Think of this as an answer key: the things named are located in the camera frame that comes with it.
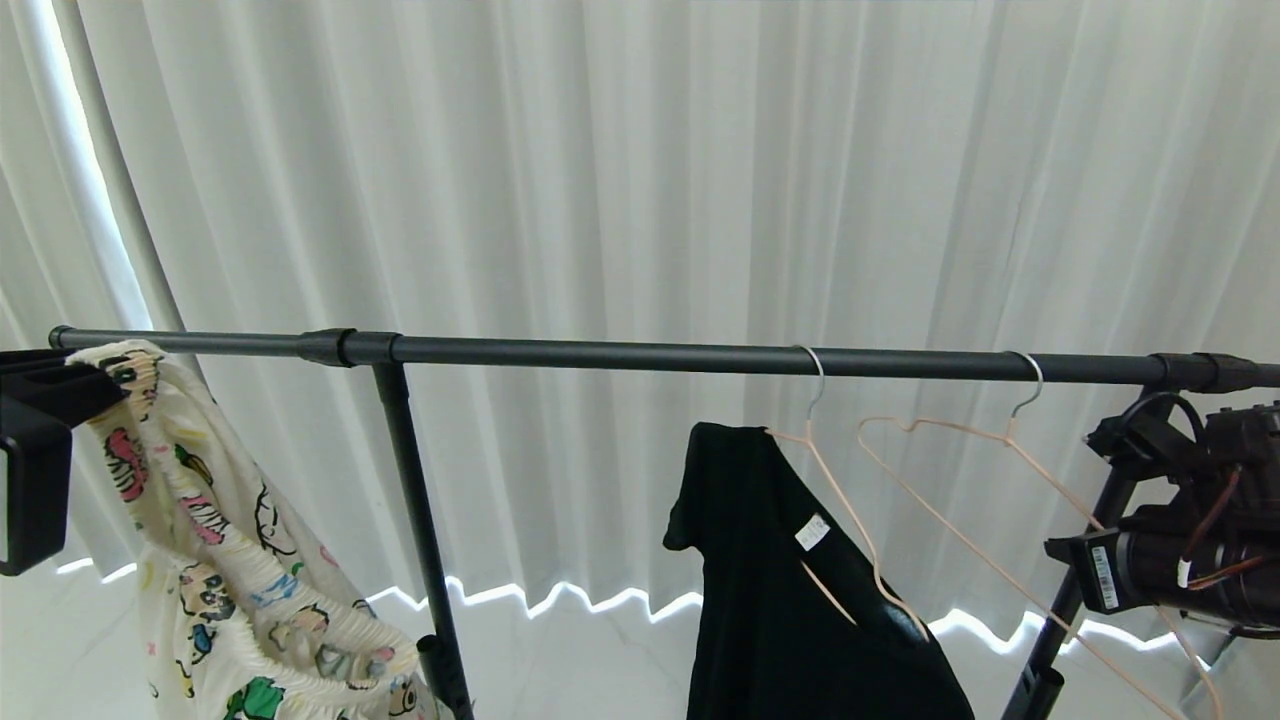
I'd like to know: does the pink clothes hanger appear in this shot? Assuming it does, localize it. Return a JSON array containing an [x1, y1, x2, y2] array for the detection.
[[765, 345, 938, 643], [856, 351, 1227, 720]]

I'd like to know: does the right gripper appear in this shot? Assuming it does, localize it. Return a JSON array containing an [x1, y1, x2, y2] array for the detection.
[[1045, 503, 1232, 615]]

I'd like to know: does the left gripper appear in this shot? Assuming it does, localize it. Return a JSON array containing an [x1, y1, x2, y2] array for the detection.
[[0, 360, 128, 578]]

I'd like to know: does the white curtain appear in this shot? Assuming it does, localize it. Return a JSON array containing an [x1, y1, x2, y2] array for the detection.
[[0, 0, 1280, 663]]

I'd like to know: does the black cable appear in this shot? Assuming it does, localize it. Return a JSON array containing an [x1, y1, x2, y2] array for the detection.
[[1135, 391, 1210, 471]]

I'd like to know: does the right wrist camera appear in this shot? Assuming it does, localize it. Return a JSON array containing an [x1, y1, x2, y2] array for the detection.
[[1085, 404, 1211, 484]]

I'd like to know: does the black garment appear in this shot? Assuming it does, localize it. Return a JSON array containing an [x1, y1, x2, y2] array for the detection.
[[662, 421, 977, 720]]

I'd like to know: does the black clothes rack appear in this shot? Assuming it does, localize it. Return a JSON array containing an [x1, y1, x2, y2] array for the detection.
[[47, 325, 1280, 720]]

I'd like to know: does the cream printed garment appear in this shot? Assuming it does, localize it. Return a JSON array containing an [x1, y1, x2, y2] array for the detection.
[[65, 339, 453, 720]]

